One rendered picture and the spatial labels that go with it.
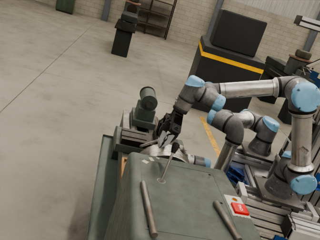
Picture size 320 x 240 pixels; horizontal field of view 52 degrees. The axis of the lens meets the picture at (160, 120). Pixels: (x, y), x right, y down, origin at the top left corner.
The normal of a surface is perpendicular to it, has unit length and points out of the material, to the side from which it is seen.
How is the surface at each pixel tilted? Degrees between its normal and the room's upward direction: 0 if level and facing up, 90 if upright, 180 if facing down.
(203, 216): 0
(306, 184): 97
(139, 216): 0
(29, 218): 0
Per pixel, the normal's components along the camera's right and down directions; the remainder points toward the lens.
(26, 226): 0.28, -0.89
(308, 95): -0.06, 0.23
